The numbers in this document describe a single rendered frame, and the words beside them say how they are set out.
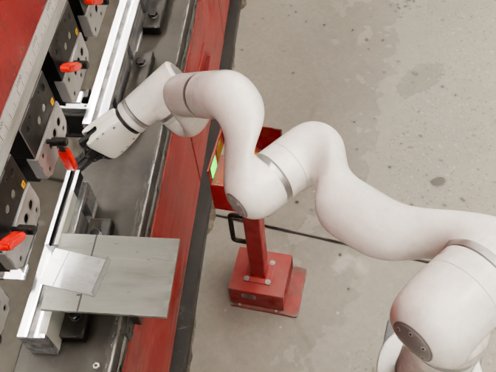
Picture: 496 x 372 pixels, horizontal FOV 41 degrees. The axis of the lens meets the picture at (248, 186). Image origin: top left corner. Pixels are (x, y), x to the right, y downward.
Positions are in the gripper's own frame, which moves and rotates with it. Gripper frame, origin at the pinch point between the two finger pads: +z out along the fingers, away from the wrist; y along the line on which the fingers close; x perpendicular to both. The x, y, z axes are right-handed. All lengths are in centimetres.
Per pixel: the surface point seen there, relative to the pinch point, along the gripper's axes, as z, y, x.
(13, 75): -17.2, 37.4, 11.4
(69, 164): -7.2, 16.0, 14.6
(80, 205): 5.1, -0.9, 9.4
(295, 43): -43, -142, -107
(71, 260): 8.2, 4.7, 24.4
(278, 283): 6, -99, 9
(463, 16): -112, -182, -86
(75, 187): 3.5, 1.0, 5.9
